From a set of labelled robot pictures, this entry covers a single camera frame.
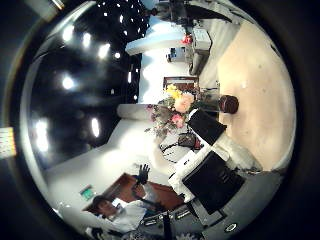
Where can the flower bouquet with green stem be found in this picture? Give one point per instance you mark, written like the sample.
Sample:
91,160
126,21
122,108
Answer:
183,103

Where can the dark brown round vase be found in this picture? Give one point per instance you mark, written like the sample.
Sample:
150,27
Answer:
228,104

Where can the large red-brown door panel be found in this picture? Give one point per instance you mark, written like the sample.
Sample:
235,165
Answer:
156,195

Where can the black operator glove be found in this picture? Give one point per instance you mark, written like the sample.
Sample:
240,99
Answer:
143,174

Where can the operator in white shirt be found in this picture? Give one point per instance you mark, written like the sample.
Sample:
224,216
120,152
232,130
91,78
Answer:
130,216

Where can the green exit sign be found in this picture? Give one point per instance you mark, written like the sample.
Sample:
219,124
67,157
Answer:
87,192

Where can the white cabinet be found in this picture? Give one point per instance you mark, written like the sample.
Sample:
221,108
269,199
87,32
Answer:
202,38

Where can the orange-red object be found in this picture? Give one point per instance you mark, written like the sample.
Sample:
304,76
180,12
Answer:
186,39

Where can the pale yellow label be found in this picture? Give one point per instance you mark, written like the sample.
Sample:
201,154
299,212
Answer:
7,143

